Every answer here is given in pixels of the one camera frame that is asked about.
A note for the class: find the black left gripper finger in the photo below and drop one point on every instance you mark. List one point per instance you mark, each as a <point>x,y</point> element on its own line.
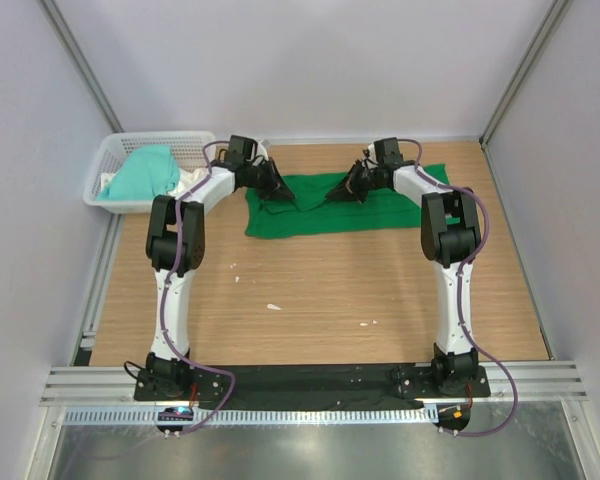
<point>268,194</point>
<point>277,181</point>

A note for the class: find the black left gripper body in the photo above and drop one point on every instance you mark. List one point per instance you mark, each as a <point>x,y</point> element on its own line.
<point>258,176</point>

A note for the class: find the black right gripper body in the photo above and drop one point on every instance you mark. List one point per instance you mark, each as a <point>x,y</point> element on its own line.
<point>374,177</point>

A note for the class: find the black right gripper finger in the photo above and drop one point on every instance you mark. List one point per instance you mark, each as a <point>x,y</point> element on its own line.
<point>352,177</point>
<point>341,193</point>

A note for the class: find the green t shirt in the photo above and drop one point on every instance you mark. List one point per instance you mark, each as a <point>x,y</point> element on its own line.
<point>310,213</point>

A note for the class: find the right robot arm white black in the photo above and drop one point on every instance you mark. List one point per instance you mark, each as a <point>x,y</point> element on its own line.
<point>450,238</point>

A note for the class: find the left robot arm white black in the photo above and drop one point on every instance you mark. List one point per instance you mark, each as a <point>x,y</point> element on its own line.
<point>175,246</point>

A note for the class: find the white t shirt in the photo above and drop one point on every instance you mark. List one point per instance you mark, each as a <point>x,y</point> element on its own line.
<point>186,181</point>

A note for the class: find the teal t shirt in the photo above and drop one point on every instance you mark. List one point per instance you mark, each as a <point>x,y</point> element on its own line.
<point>150,166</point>

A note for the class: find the white plastic basket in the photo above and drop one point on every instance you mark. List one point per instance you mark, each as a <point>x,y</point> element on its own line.
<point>191,150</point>

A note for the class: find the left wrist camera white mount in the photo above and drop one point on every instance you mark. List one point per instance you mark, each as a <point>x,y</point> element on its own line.
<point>265,145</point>

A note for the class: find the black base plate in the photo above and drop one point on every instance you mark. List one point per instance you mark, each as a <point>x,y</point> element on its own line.
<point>306,388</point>

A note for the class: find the white slotted cable duct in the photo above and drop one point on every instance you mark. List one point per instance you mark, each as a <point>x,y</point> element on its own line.
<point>177,417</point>

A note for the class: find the aluminium frame rail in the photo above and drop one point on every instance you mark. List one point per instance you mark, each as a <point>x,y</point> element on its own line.
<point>526,381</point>

